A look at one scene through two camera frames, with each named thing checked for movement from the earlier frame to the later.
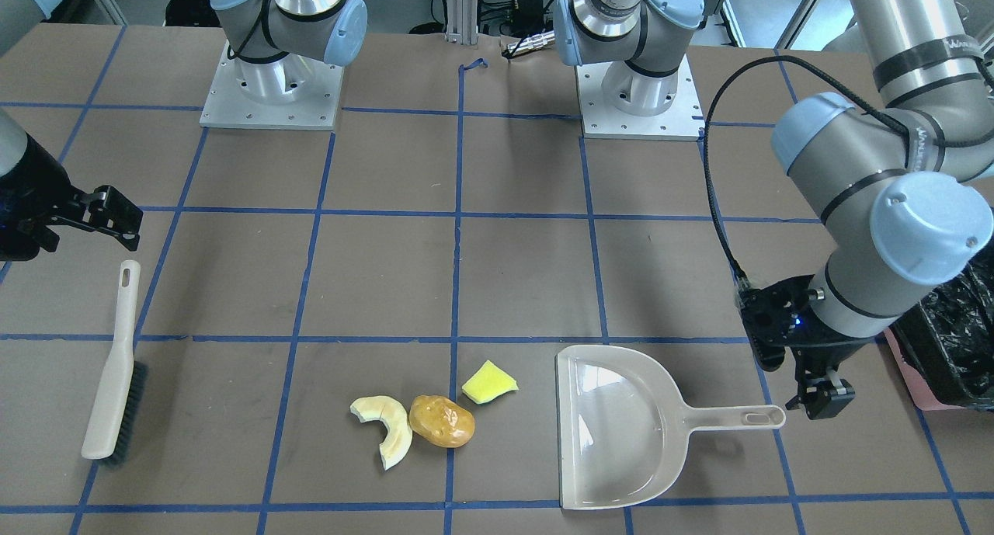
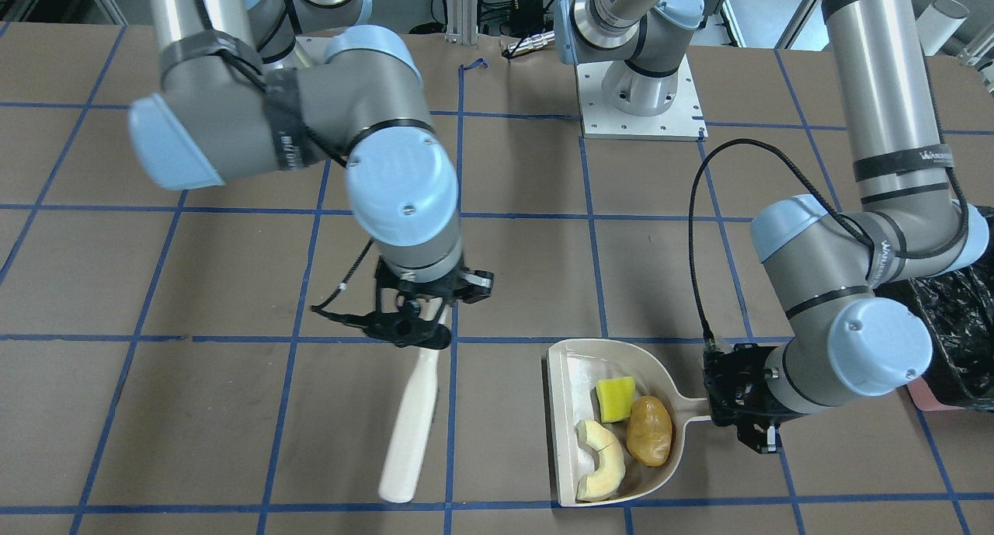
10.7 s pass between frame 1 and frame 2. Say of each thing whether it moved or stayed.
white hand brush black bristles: moved
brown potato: moved
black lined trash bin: stayed
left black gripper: moved
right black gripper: moved
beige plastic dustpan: stayed
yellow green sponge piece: moved
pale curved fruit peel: moved
